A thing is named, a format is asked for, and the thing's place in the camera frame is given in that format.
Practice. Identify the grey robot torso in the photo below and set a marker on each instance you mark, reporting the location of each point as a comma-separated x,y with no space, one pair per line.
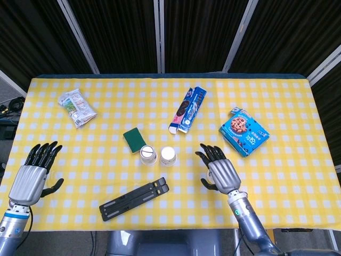
165,242

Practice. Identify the white screen frame post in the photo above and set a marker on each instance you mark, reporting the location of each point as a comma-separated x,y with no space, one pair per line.
157,34
77,34
10,81
325,65
239,34

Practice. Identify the black folding laptop stand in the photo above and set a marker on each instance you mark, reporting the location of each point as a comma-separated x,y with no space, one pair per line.
128,200

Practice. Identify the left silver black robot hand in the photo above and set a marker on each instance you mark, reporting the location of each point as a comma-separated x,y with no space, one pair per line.
28,181

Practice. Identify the yellow white checked tablecloth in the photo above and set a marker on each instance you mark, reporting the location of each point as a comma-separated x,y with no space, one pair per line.
279,173

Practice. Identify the blue chocolate cookie box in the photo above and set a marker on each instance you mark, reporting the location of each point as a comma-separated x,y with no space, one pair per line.
242,130

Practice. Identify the green and yellow sponge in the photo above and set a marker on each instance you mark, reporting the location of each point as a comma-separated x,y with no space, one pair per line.
133,137

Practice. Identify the paper cup large blue flower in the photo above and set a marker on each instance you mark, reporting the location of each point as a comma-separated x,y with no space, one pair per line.
210,176

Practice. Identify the long blue open biscuit box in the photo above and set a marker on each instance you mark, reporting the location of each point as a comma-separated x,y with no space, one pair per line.
189,109

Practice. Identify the dark ribbed screen panel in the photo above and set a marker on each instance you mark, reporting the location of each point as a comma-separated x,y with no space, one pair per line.
293,32
199,34
117,34
330,106
34,40

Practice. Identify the paper cup green fern print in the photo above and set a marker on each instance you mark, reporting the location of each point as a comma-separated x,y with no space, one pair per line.
147,157

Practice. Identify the white green snack packet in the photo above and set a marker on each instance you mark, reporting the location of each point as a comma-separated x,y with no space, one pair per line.
77,108

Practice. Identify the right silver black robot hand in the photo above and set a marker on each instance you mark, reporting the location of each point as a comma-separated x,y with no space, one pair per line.
223,173

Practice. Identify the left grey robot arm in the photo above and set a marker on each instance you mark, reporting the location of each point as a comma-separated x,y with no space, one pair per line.
10,229

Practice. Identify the paper cup blue round emblem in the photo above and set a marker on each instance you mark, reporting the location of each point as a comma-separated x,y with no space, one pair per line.
167,157

